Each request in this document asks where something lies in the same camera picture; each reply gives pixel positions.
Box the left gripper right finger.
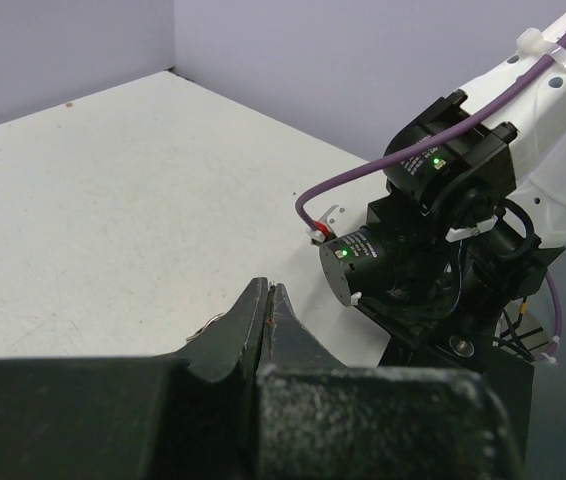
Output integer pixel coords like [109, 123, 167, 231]
[255, 284, 523, 479]

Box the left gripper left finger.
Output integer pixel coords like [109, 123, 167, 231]
[0, 278, 269, 479]

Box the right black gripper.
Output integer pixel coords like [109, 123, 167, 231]
[319, 227, 463, 320]

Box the metal chain keyring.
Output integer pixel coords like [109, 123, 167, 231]
[185, 312, 225, 343]

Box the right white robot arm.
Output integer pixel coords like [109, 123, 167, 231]
[319, 14, 566, 321]

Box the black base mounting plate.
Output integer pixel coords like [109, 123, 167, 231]
[358, 298, 534, 479]

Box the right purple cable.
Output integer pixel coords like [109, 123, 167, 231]
[295, 0, 566, 366]

